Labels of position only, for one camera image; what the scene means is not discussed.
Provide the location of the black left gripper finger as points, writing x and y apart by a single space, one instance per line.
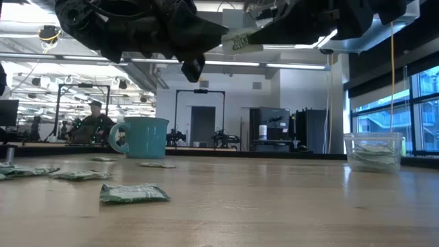
195 48
202 29

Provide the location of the square wall vent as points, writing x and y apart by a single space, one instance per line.
204 85
257 85

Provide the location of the distant wooden table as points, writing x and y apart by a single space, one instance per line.
41 144
199 149

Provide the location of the white canister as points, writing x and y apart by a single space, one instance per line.
263 132

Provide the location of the teal ceramic mug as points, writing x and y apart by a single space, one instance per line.
144 137

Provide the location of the green white sweetener packet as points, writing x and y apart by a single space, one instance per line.
4 177
374 149
374 158
156 165
374 168
80 175
34 170
133 195
240 43
101 159

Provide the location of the grey door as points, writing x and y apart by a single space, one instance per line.
202 123

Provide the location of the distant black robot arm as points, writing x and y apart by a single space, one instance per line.
175 137
224 139

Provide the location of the long ceiling light bar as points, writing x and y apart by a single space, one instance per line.
274 65

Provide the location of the black monitor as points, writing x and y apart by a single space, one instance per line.
8 113

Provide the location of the black cabinet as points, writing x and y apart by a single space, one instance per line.
274 118
312 130

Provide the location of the silver post with black cap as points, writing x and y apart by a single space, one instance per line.
10 156

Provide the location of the grey ceiling box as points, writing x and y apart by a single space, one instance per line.
235 17

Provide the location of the person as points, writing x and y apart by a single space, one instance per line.
96 125

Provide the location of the green bottle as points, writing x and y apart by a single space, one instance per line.
404 147

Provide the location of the black window frame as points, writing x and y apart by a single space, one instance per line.
413 116

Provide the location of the clear plastic container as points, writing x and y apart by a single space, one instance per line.
348 151

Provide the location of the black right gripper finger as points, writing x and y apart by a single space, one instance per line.
302 19
298 34

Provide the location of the black gantry frame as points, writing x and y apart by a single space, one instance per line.
200 91
84 85

